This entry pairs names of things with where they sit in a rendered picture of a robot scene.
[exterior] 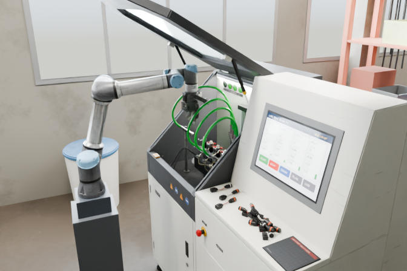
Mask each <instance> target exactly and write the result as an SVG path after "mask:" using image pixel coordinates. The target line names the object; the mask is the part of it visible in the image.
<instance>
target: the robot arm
mask: <svg viewBox="0 0 407 271"><path fill-rule="evenodd" d="M184 81H185V91H184V92H182V100H183V101H181V102H182V110H184V111H186V112H187V113H188V112H189V114H188V115H187V116H186V119H187V120H189V121H190V120H191V118H192V117H193V116H194V114H195V112H196V111H197V110H198V109H199V103H198V100H199V101H201V102H203V103H206V102H208V101H209V100H208V99H207V98H203V97H200V96H198V95H196V94H197V91H198V72H197V65H195V64H186V65H185V67H184V68H175V69H170V68H169V69H165V70H164V75H160V76H153V77H146V78H141V79H135V80H127V81H123V82H118V81H116V80H115V81H114V80H113V79H112V78H111V77H110V76H108V75H101V76H98V77H97V78H95V80H94V83H93V85H92V88H91V92H92V94H91V99H92V100H93V106H92V111H91V117H90V123H89V127H88V134H87V139H86V140H85V141H84V142H83V145H82V152H81V153H79V154H78V156H77V160H76V163H77V165H78V173H79V186H78V196H79V197H80V198H83V199H93V198H98V197H100V196H101V195H103V194H104V193H105V191H106V189H105V185H104V182H103V181H102V179H101V169H100V164H101V158H102V152H103V148H104V144H103V143H102V138H103V133H104V128H105V121H106V118H107V111H108V106H109V103H111V102H112V100H114V99H119V98H120V97H121V96H127V95H131V94H138V93H145V92H149V91H156V90H163V89H167V88H176V89H178V88H181V87H182V86H183V85H184Z"/></svg>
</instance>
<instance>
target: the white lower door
mask: <svg viewBox="0 0 407 271"><path fill-rule="evenodd" d="M150 192H151V210H152V220H153V239H154V241H153V247H154V255H155V257H156V258H157V260H158V261H159V262H160V264H161V266H162V267H163V269H164V271H194V247H193V220H192V218H190V217H189V215H188V214H187V213H186V212H185V211H184V210H183V209H182V208H181V207H180V206H179V205H178V204H177V203H176V201H175V200H174V199H173V198H172V197H171V196H170V195H169V193H168V192H167V191H166V190H165V189H164V188H163V187H162V186H161V185H160V184H159V183H158V182H157V181H156V179H155V178H154V177H153V176H152V175H151V174H150Z"/></svg>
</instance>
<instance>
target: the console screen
mask: <svg viewBox="0 0 407 271"><path fill-rule="evenodd" d="M344 133H345V131H343V130H341V129H338V128H335V127H333V126H329V125H327V124H324V123H322V122H318V121H316V120H313V119H310V118H308V117H305V116H302V115H300V114H297V113H294V112H292V111H288V110H287V109H283V108H281V107H278V106H275V105H272V104H270V103H267V102H266V104H265V109H264V112H263V116H262V121H261V124H260V129H259V133H258V136H257V141H256V145H255V148H254V154H253V158H252V161H251V166H250V169H251V170H253V171H254V172H256V173H257V174H259V175H260V176H262V177H263V178H265V179H267V180H268V181H270V182H271V183H272V184H274V185H276V186H277V187H279V188H281V189H282V190H283V191H285V192H286V193H288V194H290V195H291V196H293V197H294V198H296V199H297V200H299V201H301V202H302V203H303V204H305V205H307V206H308V207H310V208H311V209H313V210H314V211H316V212H317V213H319V214H321V211H322V208H323V204H324V201H325V197H326V193H327V191H328V187H329V183H330V181H331V177H332V174H333V170H334V167H335V163H336V160H337V156H338V153H339V150H340V146H341V143H342V139H343V136H344Z"/></svg>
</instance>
